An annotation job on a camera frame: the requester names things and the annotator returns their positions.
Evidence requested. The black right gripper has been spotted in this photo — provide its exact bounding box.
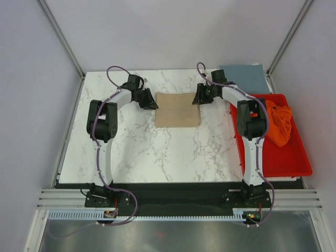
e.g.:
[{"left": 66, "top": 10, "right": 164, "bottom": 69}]
[{"left": 193, "top": 83, "right": 218, "bottom": 104}]

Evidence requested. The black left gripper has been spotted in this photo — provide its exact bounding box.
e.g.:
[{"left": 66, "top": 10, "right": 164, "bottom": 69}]
[{"left": 134, "top": 89, "right": 158, "bottom": 111}]

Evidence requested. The beige t shirt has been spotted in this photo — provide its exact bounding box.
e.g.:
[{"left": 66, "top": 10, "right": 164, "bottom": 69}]
[{"left": 155, "top": 92, "right": 201, "bottom": 128}]

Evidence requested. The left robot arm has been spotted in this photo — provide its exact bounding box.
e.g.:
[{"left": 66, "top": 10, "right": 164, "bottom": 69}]
[{"left": 85, "top": 74, "right": 159, "bottom": 207}]

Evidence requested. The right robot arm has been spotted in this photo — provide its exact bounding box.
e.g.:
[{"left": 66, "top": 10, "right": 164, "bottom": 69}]
[{"left": 192, "top": 69, "right": 269, "bottom": 207}]

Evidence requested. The folded blue-grey t shirt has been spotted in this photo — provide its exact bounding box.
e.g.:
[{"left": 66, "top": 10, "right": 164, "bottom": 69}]
[{"left": 219, "top": 64, "right": 270, "bottom": 95}]

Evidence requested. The orange t shirt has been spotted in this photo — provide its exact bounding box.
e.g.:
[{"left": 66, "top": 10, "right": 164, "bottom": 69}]
[{"left": 266, "top": 100, "right": 292, "bottom": 147}]

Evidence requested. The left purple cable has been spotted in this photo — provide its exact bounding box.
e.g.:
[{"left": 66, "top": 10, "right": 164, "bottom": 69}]
[{"left": 48, "top": 65, "right": 140, "bottom": 239}]

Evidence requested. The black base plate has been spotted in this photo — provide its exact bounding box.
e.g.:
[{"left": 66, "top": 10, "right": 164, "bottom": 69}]
[{"left": 95, "top": 182, "right": 271, "bottom": 216}]

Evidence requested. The white slotted cable duct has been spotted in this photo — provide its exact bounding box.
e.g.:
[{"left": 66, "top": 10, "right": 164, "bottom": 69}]
[{"left": 48, "top": 209, "right": 261, "bottom": 221}]

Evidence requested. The aluminium rail profile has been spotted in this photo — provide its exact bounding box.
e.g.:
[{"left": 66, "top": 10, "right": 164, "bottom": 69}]
[{"left": 37, "top": 189, "right": 322, "bottom": 211}]

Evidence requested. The left aluminium frame post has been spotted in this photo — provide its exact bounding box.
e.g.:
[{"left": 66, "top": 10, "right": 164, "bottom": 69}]
[{"left": 36, "top": 0, "right": 86, "bottom": 80}]

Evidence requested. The aluminium frame post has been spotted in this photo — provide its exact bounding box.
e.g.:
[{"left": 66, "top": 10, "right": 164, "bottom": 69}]
[
  {"left": 36, "top": 0, "right": 86, "bottom": 80},
  {"left": 266, "top": 0, "right": 315, "bottom": 78}
]

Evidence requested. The right aluminium frame post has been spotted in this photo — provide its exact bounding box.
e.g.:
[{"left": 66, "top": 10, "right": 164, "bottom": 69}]
[{"left": 266, "top": 0, "right": 315, "bottom": 78}]

